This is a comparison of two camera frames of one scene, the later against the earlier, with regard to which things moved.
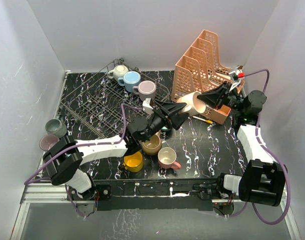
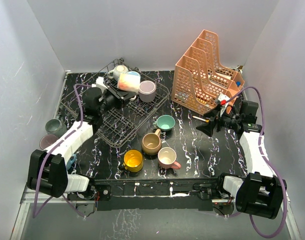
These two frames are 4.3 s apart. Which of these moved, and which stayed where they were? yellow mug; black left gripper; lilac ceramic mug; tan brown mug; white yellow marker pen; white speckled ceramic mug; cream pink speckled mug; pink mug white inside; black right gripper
Moved: black left gripper; cream pink speckled mug; black right gripper
Stayed: pink mug white inside; white speckled ceramic mug; tan brown mug; white yellow marker pen; yellow mug; lilac ceramic mug
